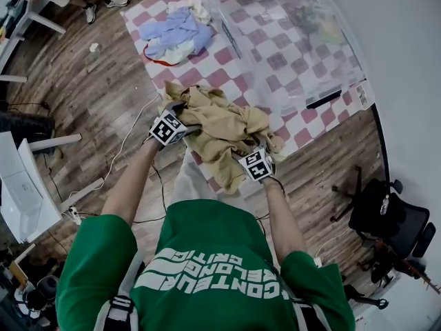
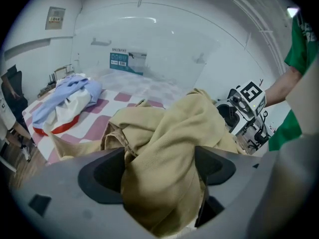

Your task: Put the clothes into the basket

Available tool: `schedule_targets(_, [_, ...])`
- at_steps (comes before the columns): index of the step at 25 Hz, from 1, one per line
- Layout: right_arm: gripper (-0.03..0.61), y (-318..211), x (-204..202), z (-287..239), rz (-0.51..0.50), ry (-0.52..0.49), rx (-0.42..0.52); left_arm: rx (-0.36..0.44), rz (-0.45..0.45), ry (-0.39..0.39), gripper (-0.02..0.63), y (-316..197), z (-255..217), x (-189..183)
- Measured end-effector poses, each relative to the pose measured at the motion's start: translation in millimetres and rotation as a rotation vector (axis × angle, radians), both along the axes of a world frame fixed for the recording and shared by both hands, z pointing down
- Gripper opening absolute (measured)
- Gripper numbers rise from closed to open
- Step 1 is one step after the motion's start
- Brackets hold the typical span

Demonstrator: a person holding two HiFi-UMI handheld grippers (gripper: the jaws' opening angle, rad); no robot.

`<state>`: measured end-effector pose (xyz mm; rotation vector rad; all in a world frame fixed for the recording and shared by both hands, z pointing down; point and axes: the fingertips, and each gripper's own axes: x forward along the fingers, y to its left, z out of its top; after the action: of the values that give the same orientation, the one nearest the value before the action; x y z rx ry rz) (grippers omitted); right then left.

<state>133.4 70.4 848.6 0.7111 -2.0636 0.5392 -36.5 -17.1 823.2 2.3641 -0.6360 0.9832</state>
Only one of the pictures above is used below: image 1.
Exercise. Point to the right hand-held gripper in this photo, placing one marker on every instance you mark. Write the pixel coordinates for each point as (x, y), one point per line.
(256, 165)

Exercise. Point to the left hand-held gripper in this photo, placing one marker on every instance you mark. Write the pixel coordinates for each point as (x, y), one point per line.
(167, 129)

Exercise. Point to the tan yellow garment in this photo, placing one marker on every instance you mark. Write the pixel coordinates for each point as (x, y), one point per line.
(220, 129)

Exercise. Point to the light blue clothes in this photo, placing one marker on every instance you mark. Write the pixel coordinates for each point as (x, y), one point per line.
(172, 29)

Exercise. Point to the clear plastic storage bin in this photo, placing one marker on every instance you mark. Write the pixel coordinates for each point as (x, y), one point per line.
(310, 64)

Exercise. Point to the person's left forearm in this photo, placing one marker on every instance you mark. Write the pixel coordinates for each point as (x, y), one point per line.
(131, 185)

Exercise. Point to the person's right forearm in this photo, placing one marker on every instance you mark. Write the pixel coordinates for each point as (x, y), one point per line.
(282, 219)

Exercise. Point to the white plastic container with items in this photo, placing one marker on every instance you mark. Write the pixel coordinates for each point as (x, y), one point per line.
(363, 95)

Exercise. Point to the red white checkered table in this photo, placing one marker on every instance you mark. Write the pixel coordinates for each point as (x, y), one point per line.
(220, 78)

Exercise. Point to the person's light trouser leg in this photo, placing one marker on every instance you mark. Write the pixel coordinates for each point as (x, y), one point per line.
(189, 181)

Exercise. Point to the green printed t-shirt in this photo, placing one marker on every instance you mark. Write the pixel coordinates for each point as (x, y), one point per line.
(213, 233)

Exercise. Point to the crumpled white paper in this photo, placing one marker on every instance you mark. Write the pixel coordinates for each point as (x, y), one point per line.
(94, 47)

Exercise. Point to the white plug adapter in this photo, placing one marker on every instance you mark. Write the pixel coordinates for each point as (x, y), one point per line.
(317, 262)

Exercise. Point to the clear water bottle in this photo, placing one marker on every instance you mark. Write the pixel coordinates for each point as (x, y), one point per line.
(384, 205)

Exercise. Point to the white power strip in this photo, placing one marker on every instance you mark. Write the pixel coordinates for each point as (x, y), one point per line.
(74, 215)

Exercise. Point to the black mesh office chair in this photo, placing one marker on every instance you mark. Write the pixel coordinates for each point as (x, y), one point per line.
(396, 219)

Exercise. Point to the white desk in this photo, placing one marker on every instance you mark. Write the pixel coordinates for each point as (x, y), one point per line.
(20, 22)

